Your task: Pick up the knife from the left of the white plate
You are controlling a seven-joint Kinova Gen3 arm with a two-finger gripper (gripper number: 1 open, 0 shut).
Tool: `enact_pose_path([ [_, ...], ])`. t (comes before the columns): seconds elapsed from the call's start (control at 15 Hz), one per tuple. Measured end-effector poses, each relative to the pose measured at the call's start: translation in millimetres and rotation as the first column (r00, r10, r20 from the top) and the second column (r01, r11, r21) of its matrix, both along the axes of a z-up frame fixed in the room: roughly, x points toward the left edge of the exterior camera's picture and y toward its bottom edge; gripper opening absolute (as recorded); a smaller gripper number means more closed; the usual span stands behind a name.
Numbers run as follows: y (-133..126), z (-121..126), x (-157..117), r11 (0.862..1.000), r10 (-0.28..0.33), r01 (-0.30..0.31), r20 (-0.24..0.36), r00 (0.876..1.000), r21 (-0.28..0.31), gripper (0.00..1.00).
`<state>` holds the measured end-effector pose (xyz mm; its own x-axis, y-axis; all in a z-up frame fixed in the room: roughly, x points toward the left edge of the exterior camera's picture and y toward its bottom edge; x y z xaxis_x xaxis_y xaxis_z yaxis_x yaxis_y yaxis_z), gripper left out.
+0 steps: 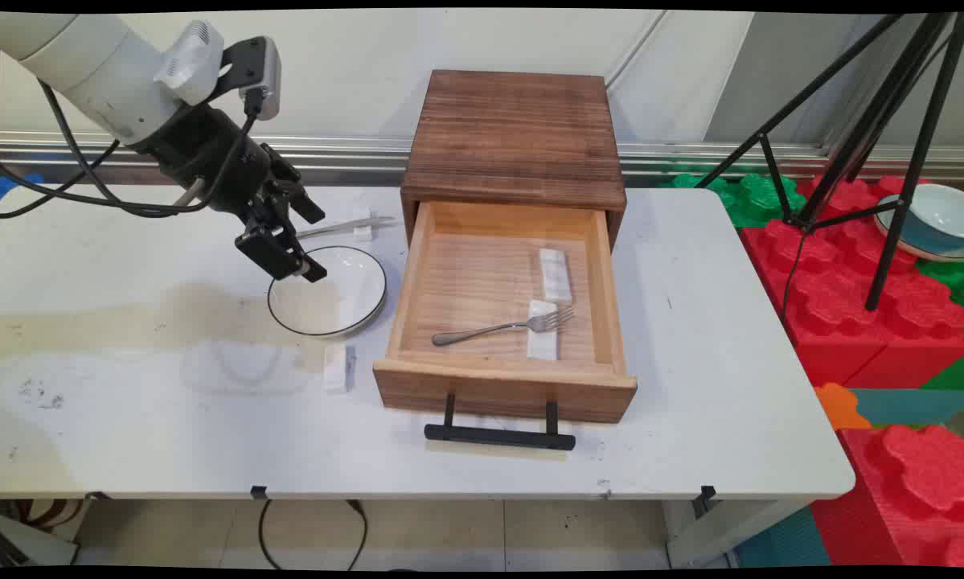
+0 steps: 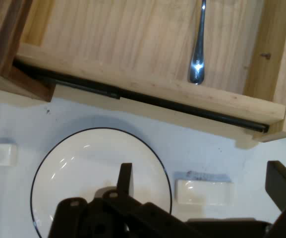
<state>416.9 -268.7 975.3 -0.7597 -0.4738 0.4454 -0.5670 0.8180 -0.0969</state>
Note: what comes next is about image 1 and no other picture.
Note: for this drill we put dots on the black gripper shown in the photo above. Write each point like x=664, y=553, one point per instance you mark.
x=200, y=153

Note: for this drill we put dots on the silver table knife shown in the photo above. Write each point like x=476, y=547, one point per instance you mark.
x=333, y=229

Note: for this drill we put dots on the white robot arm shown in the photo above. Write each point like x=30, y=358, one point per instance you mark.
x=88, y=64

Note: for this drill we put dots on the white ceramic cutlery rest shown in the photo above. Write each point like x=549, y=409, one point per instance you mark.
x=542, y=347
x=337, y=368
x=555, y=277
x=363, y=234

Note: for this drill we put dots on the white plate with black rim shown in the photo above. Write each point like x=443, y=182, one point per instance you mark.
x=341, y=299

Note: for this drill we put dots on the dark wooden drawer cabinet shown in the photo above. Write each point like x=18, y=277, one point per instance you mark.
x=514, y=137

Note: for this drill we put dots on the silver fork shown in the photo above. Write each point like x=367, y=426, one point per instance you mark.
x=550, y=322

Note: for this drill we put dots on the brown patterned cloth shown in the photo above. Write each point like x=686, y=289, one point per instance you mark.
x=47, y=513

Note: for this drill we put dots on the grey board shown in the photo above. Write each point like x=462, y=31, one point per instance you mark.
x=23, y=547

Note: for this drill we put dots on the green foam building block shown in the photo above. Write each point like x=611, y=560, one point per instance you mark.
x=952, y=281
x=751, y=197

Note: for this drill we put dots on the white table leg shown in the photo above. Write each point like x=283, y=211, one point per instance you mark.
x=707, y=539

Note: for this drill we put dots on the red foam building block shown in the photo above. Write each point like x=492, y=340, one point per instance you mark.
x=835, y=297
x=916, y=482

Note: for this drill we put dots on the orange foam piece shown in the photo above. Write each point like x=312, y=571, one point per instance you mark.
x=839, y=406

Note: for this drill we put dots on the black tripod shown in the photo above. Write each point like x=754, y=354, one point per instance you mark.
x=920, y=161

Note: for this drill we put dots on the white and teal bowl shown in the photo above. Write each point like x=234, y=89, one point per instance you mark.
x=944, y=213

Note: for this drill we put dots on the teal foam mat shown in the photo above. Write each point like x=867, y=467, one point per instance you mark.
x=916, y=406

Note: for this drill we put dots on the metal wall rail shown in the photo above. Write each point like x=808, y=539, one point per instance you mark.
x=329, y=153

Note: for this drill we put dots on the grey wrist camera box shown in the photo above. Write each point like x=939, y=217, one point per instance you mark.
x=270, y=76

